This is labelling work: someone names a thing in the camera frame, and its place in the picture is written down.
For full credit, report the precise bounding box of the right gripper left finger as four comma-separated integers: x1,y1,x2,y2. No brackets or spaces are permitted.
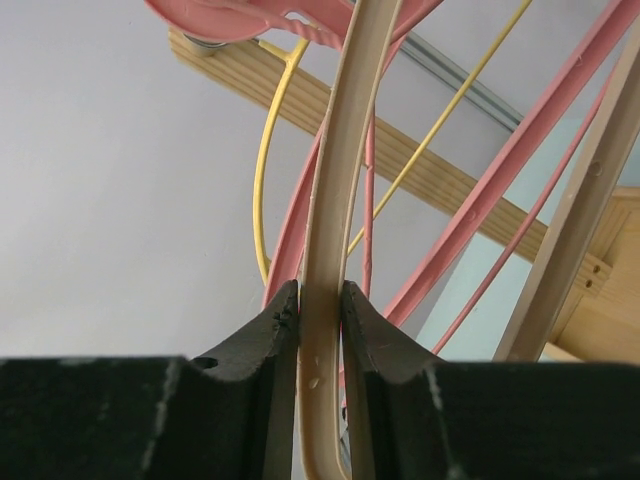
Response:
1,280,298,479

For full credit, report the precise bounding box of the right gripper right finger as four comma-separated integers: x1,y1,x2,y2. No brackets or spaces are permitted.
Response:
341,281,639,479

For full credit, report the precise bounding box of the beige plastic hanger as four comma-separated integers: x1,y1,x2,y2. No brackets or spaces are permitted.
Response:
298,1,639,479

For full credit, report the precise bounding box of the yellow plastic hanger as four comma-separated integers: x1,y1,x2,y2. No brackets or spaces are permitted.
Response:
263,1,524,290

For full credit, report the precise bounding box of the pink plastic hanger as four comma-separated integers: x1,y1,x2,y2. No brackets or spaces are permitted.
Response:
143,0,640,356

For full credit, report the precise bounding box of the wooden clothes rack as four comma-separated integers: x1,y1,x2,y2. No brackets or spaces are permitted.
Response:
167,27,640,362

